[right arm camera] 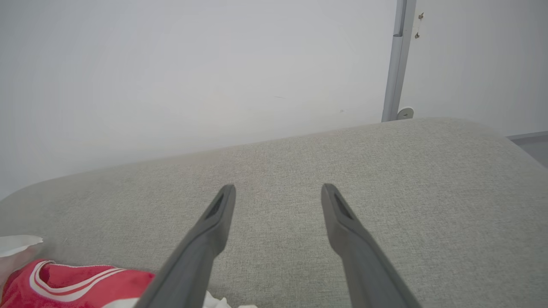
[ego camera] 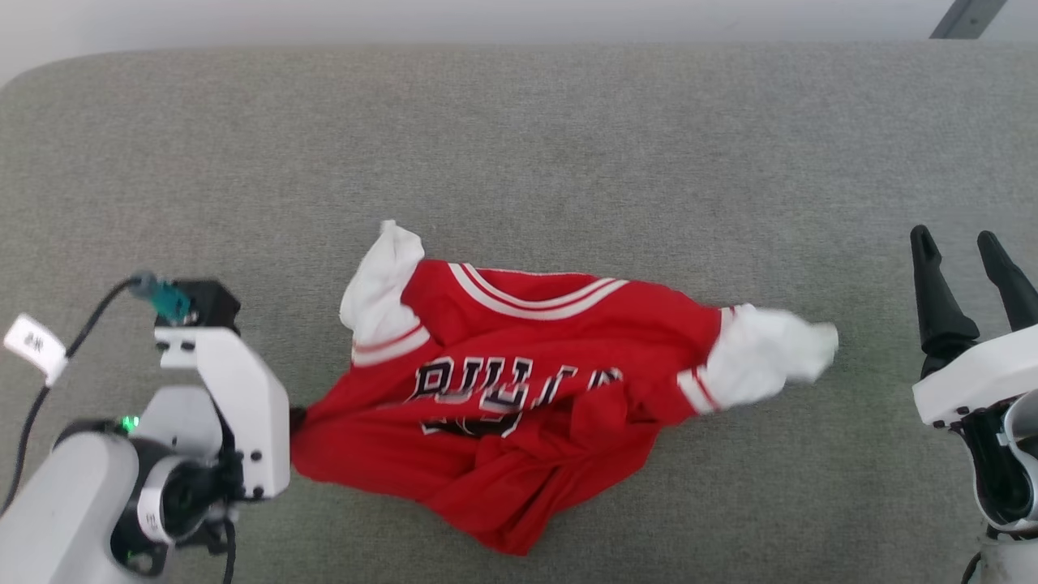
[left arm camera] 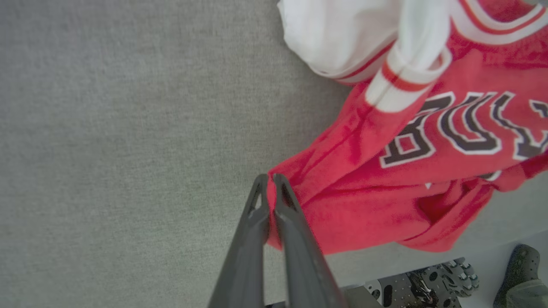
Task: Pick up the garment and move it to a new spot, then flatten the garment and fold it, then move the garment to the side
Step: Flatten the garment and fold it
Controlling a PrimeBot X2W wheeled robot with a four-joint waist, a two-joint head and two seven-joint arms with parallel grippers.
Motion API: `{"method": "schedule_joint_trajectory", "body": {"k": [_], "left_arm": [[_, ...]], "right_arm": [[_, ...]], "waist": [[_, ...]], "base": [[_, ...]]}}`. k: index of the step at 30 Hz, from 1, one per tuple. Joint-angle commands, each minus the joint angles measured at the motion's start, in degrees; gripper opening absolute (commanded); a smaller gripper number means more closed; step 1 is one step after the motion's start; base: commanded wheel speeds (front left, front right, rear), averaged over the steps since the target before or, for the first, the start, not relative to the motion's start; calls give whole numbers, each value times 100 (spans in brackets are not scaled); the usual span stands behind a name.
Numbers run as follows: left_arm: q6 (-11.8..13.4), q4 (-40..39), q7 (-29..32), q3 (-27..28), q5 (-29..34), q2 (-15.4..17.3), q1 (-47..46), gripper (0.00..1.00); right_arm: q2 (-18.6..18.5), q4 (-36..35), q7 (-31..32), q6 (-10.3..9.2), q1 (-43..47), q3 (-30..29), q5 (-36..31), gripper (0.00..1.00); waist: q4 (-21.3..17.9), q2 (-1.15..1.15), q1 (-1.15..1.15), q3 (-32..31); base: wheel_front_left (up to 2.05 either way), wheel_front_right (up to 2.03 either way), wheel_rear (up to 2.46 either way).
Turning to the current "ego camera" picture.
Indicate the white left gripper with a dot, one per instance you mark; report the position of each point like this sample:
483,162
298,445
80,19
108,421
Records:
251,422

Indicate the grey metal bar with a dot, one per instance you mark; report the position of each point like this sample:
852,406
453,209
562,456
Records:
969,18

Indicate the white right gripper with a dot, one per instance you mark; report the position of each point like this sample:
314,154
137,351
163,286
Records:
981,381

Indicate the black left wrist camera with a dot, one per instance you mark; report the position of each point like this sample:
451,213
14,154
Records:
212,307

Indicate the red and white jersey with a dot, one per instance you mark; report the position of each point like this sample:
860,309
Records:
519,454

